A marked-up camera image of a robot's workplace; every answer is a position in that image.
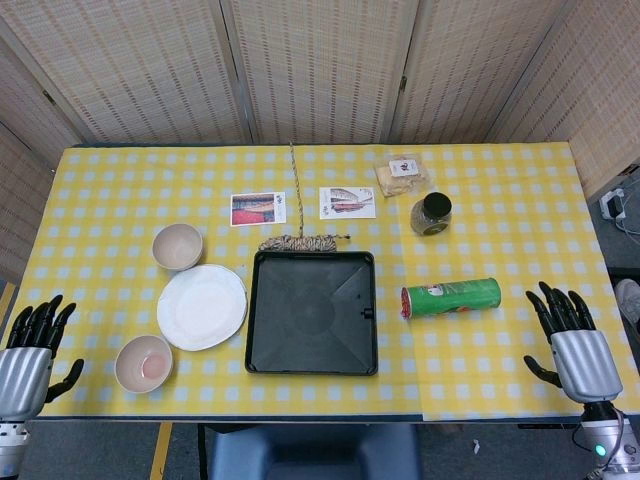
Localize clear bag of bread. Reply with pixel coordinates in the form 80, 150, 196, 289
374, 153, 434, 199

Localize postcard with boat drawing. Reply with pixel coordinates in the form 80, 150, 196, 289
318, 185, 377, 220

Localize braided black white rope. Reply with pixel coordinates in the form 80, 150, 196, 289
258, 141, 352, 253

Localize white round plate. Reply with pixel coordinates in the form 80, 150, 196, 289
156, 263, 250, 352

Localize yellow checked tablecloth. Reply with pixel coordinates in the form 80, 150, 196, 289
0, 143, 630, 424

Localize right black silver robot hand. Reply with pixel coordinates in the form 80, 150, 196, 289
523, 281, 625, 406

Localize white power strip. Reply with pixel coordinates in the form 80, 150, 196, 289
598, 188, 629, 221

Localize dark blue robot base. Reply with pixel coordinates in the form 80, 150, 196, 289
207, 423, 424, 480

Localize black square plastic tray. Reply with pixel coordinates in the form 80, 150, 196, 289
244, 249, 380, 378

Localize postcard with red picture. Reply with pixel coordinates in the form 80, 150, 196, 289
229, 191, 287, 228

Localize woven folding screen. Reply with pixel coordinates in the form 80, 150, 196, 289
0, 0, 640, 284

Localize glass jar with black lid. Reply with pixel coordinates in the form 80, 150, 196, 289
410, 191, 454, 238

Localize beige bowl with pink bottom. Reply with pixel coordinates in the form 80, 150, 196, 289
114, 334, 175, 393

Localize plain beige bowl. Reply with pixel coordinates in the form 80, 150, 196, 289
151, 223, 205, 273

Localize grey shoe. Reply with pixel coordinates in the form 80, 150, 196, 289
614, 278, 640, 326

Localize green chips can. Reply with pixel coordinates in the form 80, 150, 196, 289
399, 277, 502, 322

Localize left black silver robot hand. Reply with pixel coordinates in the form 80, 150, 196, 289
0, 293, 85, 424

